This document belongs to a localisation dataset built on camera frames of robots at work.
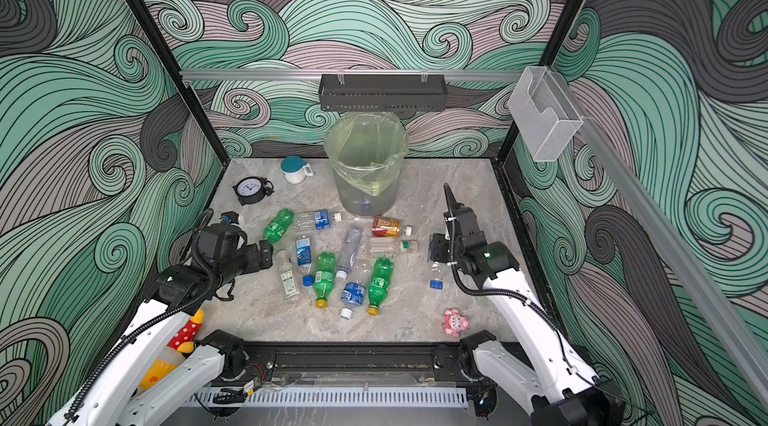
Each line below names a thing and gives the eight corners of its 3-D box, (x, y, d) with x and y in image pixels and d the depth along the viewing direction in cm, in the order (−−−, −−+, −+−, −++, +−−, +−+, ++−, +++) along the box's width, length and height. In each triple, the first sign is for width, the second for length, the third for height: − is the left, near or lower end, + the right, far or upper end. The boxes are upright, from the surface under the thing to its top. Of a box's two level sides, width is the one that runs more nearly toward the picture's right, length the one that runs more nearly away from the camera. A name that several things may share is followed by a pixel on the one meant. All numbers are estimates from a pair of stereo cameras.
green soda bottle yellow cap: (312, 308, 84) (309, 302, 80) (319, 259, 94) (316, 251, 90) (332, 308, 84) (329, 302, 80) (337, 259, 94) (335, 251, 90)
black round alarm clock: (231, 204, 108) (227, 199, 106) (240, 182, 115) (237, 177, 113) (269, 204, 108) (267, 199, 106) (276, 183, 115) (273, 177, 113)
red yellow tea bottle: (369, 234, 99) (369, 227, 96) (373, 222, 102) (373, 215, 99) (409, 244, 97) (410, 237, 93) (412, 232, 100) (414, 225, 96)
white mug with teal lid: (293, 187, 113) (289, 175, 108) (280, 174, 118) (276, 162, 113) (312, 176, 117) (309, 164, 112) (299, 163, 122) (296, 151, 116)
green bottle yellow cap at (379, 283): (361, 312, 83) (361, 306, 79) (376, 261, 93) (376, 254, 89) (381, 318, 82) (382, 312, 78) (394, 265, 92) (395, 258, 88)
